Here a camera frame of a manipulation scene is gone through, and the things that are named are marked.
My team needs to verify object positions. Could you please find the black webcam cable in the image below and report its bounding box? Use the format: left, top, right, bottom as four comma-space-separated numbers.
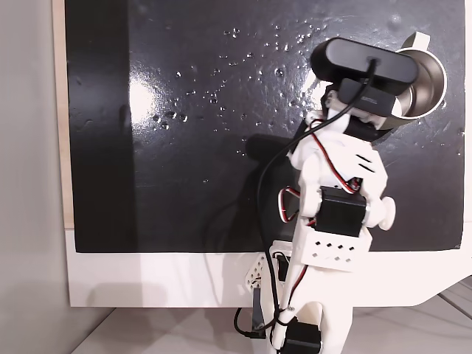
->
234, 58, 379, 341

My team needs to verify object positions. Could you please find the red white black servo cable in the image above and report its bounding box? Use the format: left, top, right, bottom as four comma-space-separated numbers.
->
277, 119, 364, 223

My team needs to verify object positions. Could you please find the black oval webcam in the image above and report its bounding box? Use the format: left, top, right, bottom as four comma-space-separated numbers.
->
310, 36, 418, 118

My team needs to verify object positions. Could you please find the black table mat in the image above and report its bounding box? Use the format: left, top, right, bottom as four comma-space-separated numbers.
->
64, 0, 466, 254

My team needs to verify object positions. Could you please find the pale green steel-rimmed mug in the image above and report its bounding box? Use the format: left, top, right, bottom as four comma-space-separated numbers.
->
383, 32, 448, 131

